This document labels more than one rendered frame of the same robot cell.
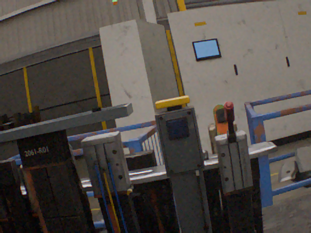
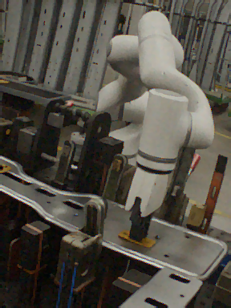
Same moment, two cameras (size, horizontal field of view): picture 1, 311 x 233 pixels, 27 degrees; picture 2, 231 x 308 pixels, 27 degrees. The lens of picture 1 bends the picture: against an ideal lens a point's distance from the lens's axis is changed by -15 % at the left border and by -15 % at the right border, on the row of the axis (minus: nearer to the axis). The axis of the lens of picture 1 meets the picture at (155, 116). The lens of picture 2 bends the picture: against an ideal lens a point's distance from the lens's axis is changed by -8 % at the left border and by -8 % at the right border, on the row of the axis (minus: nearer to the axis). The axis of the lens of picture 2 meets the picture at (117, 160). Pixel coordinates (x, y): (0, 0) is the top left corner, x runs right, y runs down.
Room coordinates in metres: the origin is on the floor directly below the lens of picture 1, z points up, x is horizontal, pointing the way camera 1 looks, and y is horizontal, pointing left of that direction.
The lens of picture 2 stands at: (2.74, 1.22, 1.51)
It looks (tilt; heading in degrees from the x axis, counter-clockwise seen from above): 18 degrees down; 203
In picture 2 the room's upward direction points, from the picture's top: 12 degrees clockwise
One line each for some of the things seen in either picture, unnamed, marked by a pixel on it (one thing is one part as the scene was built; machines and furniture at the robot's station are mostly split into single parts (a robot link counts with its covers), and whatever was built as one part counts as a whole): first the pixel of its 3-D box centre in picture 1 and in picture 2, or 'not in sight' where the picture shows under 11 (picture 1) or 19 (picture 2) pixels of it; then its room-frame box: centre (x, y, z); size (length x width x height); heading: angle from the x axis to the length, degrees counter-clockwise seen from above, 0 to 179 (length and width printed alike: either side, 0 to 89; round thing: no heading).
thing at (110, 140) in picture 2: not in sight; (97, 208); (1.50, 0.67, 0.91); 0.07 x 0.05 x 0.42; 177
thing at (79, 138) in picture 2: not in sight; (62, 184); (1.51, 0.55, 0.94); 0.18 x 0.13 x 0.49; 87
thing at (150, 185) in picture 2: not in sight; (150, 186); (1.78, 0.90, 1.14); 0.10 x 0.07 x 0.11; 178
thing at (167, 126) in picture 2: not in sight; (166, 122); (1.77, 0.91, 1.28); 0.09 x 0.08 x 0.13; 122
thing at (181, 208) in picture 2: not in sight; (160, 252); (1.56, 0.91, 0.88); 0.07 x 0.06 x 0.35; 177
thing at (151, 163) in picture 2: not in sight; (156, 158); (1.77, 0.90, 1.20); 0.09 x 0.08 x 0.03; 178
